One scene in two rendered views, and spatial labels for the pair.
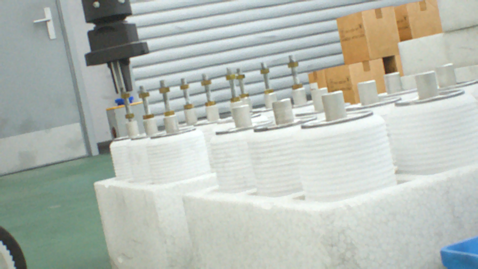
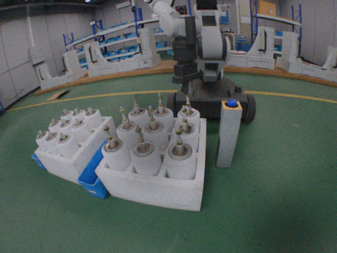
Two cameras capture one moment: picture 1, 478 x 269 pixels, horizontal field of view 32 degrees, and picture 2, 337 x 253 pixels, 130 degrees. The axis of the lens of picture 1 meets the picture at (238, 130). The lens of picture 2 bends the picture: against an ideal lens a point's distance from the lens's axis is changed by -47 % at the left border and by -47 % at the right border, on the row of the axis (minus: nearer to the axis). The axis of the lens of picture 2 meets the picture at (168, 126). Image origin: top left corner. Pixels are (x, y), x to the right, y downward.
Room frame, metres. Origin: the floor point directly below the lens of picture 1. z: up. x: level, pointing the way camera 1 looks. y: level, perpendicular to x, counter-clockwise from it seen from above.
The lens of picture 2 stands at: (1.85, -0.29, 0.56)
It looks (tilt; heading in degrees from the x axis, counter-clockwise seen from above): 34 degrees down; 129
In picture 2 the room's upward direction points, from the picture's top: 7 degrees counter-clockwise
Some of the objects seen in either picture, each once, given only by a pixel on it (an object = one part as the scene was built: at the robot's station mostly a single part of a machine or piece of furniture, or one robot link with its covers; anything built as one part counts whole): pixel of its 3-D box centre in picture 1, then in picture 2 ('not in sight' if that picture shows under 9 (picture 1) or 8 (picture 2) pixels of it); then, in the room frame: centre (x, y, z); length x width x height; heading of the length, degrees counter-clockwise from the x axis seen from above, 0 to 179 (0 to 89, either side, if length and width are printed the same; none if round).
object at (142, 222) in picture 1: (231, 209); (160, 157); (1.52, 0.04, 0.09); 0.39 x 0.39 x 0.18; 22
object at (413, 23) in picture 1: (413, 27); not in sight; (5.47, -1.24, 0.45); 0.30 x 0.24 x 0.30; 21
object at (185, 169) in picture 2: not in sight; (181, 170); (1.67, -0.03, 0.16); 0.10 x 0.10 x 0.18
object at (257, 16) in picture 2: not in sight; (277, 27); (2.33, 5.71, 1.10); 1.89 x 0.64 x 2.20; 23
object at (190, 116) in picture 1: (191, 117); (185, 125); (1.63, 0.08, 0.26); 0.02 x 0.02 x 0.03
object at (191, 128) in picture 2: (192, 124); (185, 128); (1.63, 0.08, 0.25); 0.08 x 0.08 x 0.01
